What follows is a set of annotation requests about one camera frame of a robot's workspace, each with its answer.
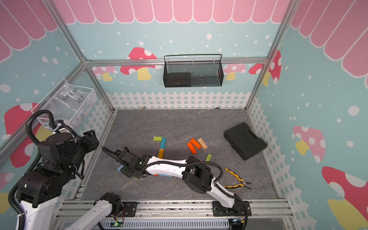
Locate yellow-orange long block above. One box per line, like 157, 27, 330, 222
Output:
158, 149, 164, 159

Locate lime green small block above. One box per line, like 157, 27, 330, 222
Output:
153, 136, 163, 142

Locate teal long block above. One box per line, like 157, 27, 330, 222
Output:
160, 138, 166, 149

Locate orange block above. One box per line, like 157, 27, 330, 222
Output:
187, 142, 197, 154
190, 139, 202, 149

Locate tan long block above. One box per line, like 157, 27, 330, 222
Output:
198, 138, 208, 150

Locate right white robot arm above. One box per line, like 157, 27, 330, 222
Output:
102, 146, 252, 217

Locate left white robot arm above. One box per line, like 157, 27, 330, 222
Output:
8, 110, 99, 230

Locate green circuit board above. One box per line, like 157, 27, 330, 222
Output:
110, 220, 124, 228

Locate yellow-green flat block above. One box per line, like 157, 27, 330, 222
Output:
205, 154, 212, 162

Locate black box in basket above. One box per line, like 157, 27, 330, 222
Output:
163, 72, 191, 88

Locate yellow black pliers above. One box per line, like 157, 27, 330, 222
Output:
224, 168, 252, 189

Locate black plastic tool case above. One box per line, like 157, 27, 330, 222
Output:
224, 122, 267, 161

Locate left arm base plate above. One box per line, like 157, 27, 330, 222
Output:
121, 201, 138, 218

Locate clear plastic wall bin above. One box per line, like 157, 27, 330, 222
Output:
31, 79, 97, 130

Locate black wire mesh basket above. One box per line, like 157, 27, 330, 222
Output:
163, 54, 224, 87

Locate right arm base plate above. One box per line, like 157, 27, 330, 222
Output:
212, 200, 252, 217

